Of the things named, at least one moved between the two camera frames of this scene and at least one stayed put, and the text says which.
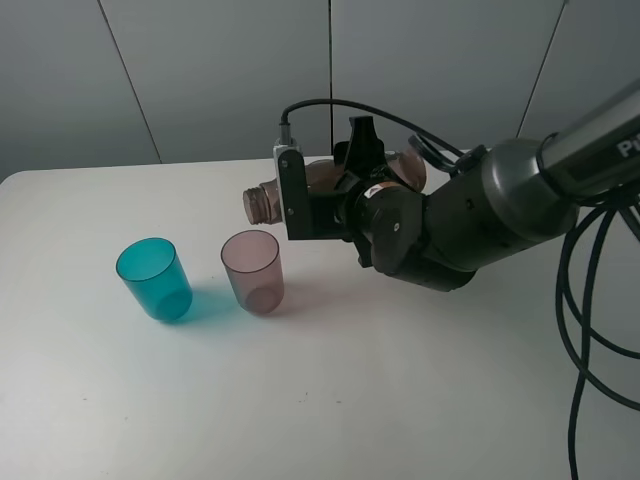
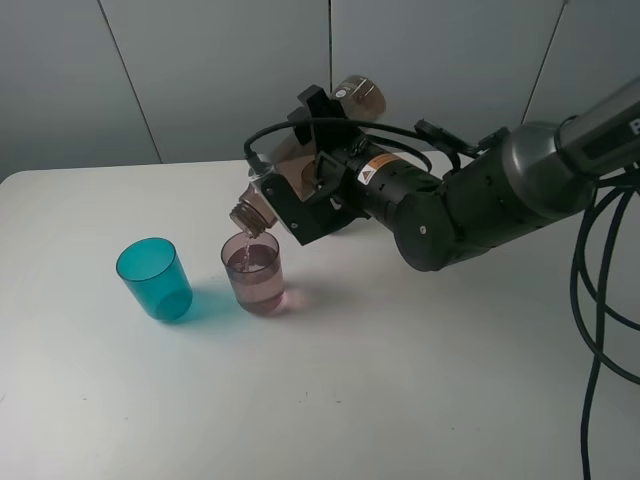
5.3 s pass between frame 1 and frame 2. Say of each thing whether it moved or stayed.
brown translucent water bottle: moved
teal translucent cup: stayed
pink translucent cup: stayed
